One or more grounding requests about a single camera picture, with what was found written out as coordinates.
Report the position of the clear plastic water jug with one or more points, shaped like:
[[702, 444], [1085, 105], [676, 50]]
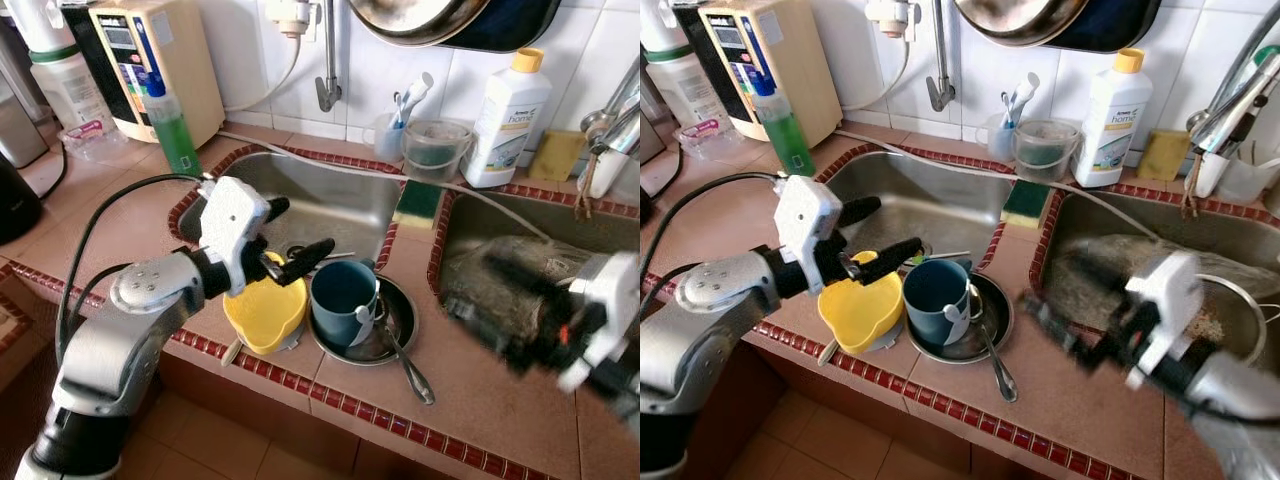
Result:
[[70, 90], [690, 90]]

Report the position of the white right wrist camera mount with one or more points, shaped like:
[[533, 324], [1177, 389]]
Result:
[[1170, 300], [605, 300]]

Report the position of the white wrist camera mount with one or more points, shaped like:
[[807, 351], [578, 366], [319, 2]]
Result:
[[1170, 300], [605, 300], [230, 220], [805, 215]]

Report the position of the blue white toothbrush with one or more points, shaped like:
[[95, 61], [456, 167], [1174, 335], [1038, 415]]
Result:
[[1025, 95], [415, 95]]

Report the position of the round steel bowl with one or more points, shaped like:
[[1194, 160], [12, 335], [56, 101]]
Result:
[[940, 352], [345, 353]]

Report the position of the steel strainer bowl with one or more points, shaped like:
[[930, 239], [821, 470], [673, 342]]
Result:
[[1215, 325]]

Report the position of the hanging dark blue pan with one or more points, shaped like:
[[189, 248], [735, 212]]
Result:
[[1130, 25], [525, 25]]

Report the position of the yellow plastic bowl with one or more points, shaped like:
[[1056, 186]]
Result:
[[262, 318], [860, 320]]

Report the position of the clear plastic pail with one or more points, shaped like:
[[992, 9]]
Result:
[[1045, 155], [435, 155]]

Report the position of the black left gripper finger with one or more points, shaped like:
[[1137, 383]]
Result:
[[277, 209], [862, 210], [888, 260], [303, 260]]

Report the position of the hanging steel wok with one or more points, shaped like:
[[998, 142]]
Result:
[[1020, 20], [410, 20]]

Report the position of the white toothbrush cup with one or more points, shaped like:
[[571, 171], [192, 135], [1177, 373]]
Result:
[[388, 142], [998, 142]]

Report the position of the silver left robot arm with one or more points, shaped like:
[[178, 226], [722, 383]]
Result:
[[120, 340], [690, 360]]

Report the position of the white water valve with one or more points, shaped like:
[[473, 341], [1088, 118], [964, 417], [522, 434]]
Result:
[[290, 15], [890, 15]]

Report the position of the grey wall tap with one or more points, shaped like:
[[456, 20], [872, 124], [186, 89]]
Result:
[[328, 90], [938, 90]]

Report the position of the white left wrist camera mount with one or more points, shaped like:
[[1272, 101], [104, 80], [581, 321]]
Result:
[[230, 220], [805, 215]]

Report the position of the blue mug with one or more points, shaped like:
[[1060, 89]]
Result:
[[335, 322], [930, 322]]

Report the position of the yellow sponge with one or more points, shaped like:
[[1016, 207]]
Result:
[[555, 155], [1165, 155]]

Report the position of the steel sink basin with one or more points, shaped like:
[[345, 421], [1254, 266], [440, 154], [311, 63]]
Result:
[[945, 205], [500, 215], [1100, 215], [335, 205]]

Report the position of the green dish soap bottle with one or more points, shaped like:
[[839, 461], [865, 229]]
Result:
[[175, 135], [785, 135]]

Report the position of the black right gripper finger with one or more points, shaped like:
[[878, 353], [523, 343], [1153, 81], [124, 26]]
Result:
[[520, 278], [1058, 328], [1095, 280], [490, 322]]

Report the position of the green scouring sponge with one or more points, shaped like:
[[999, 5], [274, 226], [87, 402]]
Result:
[[1027, 200], [415, 200]]

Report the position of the steel spoon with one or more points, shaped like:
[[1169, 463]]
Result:
[[415, 378], [1000, 375]]

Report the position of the white detergent bottle yellow cap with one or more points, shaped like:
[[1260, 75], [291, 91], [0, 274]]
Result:
[[505, 120], [1110, 120]]

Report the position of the black electric kettle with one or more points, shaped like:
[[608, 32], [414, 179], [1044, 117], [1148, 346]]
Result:
[[15, 200]]

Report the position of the beige water purifier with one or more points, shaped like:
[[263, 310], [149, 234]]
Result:
[[190, 70], [805, 70]]

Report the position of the clear plastic bag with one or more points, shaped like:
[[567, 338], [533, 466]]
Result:
[[475, 285], [1080, 270]]

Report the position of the chrome sink faucet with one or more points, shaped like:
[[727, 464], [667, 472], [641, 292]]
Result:
[[615, 130], [1240, 100]]

